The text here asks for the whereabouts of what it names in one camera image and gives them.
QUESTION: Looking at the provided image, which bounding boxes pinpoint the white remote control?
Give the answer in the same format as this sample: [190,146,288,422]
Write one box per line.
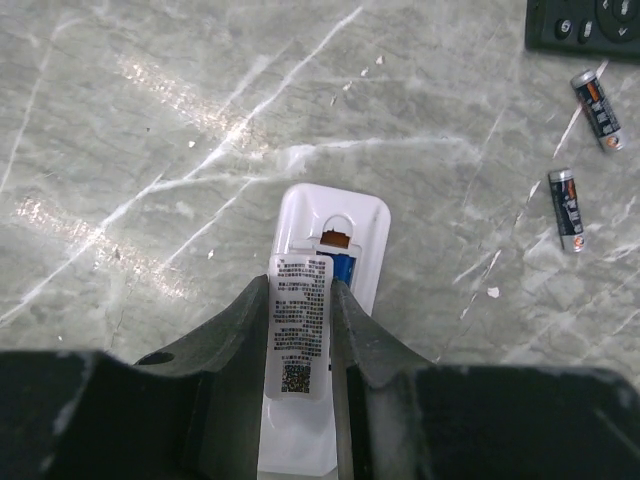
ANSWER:
[258,183,391,478]

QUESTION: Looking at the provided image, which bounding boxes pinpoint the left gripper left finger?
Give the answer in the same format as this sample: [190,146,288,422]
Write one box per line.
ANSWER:
[1,276,269,479]

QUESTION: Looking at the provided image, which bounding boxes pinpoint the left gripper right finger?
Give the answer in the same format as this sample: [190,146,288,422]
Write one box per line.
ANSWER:
[330,280,639,479]

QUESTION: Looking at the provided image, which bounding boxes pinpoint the small dark battery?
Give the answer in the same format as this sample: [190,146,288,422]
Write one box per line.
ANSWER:
[570,70,626,153]

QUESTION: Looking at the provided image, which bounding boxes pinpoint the white battery cover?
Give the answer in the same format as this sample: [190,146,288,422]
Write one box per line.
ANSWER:
[264,254,333,401]

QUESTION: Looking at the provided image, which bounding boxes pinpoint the blue battery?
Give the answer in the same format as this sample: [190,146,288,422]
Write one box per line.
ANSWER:
[332,254,356,286]

